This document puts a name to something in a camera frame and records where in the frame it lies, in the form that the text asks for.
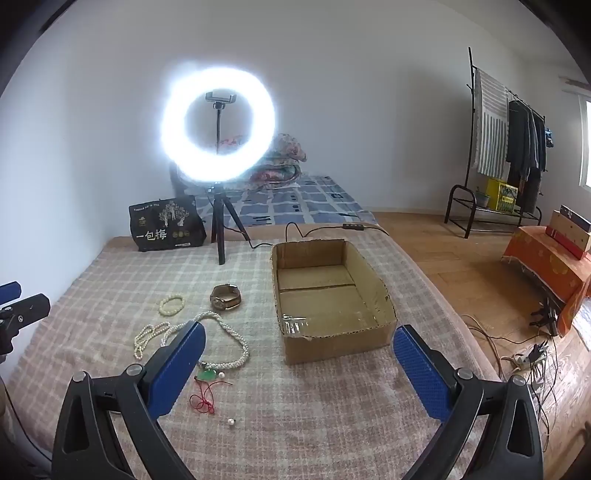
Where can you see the brown leather wristwatch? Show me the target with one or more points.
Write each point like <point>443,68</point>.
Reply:
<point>225,297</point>

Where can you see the orange cloth covered table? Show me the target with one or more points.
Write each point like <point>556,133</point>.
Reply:
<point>567,277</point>

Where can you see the white power strip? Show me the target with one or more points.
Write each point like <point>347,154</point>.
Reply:
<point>526,361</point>

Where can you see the small potted plant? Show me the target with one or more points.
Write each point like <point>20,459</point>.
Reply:
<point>482,199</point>

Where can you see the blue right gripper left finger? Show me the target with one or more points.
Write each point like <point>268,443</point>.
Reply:
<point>89,446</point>

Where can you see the folded floral quilt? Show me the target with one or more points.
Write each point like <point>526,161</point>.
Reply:
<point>279,166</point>

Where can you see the black tripod stand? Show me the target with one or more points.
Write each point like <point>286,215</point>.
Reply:
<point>220,205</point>

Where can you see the black snack bag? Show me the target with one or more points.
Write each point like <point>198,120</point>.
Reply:
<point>166,224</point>

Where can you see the striped hanging towel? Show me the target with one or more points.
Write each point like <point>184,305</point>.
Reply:
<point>491,125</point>

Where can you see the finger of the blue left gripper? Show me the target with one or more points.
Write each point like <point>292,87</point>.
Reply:
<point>10,291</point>

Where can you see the yellow green box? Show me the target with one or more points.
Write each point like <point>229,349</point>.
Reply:
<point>503,196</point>

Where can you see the phone holder clamp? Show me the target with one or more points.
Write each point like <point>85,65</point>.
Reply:
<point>219,101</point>

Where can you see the pink plaid blanket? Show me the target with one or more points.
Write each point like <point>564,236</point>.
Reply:
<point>354,417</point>

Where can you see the dark hanging clothes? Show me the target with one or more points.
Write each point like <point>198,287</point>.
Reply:
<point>526,154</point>

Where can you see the black clothes rack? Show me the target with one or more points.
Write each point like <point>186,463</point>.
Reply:
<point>462,210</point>

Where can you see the white ring light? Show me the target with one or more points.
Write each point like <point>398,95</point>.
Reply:
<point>216,164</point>

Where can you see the red and tan boxes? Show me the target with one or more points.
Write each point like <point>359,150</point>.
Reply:
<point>568,234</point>

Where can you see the blue patterned bed sheet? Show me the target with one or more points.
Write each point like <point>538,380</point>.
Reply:
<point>312,199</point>

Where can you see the open cardboard box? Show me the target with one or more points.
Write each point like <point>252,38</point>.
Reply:
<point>330,302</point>

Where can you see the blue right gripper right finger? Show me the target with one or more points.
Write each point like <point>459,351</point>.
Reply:
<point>510,446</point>

